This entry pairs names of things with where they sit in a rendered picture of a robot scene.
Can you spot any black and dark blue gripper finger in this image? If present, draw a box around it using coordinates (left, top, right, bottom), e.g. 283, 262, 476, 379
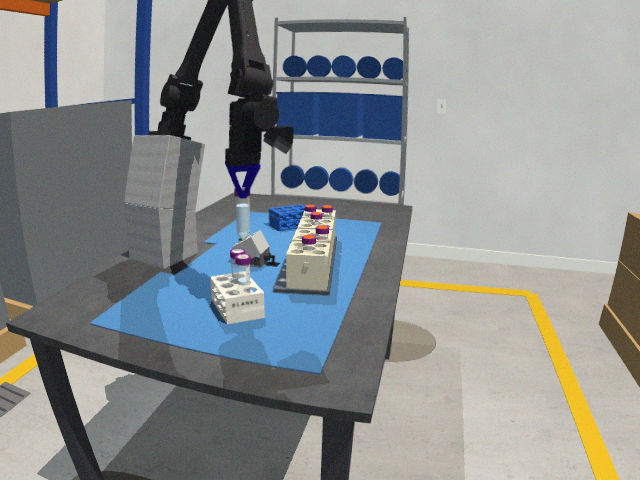
242, 171, 252, 187
227, 164, 261, 198

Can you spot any blue tube rack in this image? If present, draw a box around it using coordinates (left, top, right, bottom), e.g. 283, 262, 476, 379
269, 205, 305, 231

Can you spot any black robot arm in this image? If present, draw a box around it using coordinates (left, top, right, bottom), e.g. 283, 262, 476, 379
148, 0, 294, 154

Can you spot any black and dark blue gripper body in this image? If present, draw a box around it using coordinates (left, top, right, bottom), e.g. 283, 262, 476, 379
225, 126, 261, 166

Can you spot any blue flat mat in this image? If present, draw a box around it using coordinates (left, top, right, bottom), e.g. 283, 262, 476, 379
90, 212, 382, 374

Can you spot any white tube rack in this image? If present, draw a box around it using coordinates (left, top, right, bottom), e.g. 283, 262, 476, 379
210, 273, 265, 324

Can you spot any centrifuge tube with yellow liquid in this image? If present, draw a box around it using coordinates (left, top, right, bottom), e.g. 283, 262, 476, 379
302, 235, 316, 251

